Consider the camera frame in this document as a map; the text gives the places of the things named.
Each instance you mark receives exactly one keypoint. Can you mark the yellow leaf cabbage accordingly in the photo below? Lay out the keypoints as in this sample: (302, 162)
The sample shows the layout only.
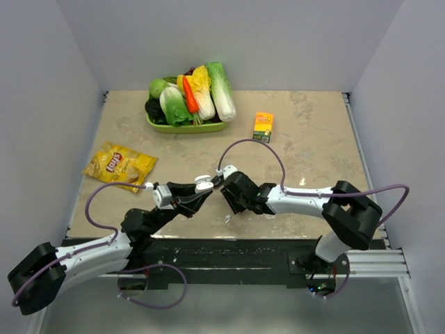
(200, 83)

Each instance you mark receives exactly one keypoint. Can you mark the black toy vegetable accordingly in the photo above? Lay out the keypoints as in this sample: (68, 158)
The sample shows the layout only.
(153, 108)

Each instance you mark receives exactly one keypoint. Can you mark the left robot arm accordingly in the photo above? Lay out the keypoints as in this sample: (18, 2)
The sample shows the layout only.
(48, 270)

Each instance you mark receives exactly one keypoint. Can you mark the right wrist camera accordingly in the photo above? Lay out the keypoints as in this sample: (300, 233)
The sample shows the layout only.
(225, 172)

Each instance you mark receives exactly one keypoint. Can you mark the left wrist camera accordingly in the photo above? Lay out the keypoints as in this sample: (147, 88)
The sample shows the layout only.
(162, 196)

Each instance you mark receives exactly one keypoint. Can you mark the napa cabbage right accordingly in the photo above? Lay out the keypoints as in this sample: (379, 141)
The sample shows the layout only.
(221, 92)

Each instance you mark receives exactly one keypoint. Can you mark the orange juice box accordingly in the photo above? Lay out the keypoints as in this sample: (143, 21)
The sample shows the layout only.
(263, 126)

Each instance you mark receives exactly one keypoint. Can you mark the round green vegetable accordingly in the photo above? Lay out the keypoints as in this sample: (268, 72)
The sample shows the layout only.
(157, 86)

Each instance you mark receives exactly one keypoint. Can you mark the yellow chips bag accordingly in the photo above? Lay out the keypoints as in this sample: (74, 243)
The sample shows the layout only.
(116, 163)

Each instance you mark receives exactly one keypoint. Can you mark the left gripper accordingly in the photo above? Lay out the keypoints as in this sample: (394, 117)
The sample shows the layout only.
(185, 200)

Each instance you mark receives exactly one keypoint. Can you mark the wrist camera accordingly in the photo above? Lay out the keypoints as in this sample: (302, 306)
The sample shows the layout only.
(162, 196)
(225, 172)

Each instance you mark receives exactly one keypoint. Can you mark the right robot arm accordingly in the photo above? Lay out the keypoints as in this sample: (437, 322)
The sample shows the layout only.
(353, 220)

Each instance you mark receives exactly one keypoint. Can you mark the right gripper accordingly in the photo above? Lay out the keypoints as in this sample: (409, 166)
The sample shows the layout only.
(229, 197)

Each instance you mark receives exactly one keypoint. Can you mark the white earbud charging case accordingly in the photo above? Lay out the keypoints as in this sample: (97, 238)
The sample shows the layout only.
(203, 183)

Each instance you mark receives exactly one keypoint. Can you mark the green plastic tray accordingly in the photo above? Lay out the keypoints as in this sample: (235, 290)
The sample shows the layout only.
(187, 129)

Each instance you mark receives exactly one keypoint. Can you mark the orange carrot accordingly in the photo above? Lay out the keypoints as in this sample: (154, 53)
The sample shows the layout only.
(191, 102)

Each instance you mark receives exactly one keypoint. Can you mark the green white bok choy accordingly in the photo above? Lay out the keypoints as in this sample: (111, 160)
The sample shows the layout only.
(174, 107)

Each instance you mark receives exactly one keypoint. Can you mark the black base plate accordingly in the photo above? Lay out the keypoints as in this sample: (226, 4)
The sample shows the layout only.
(234, 262)

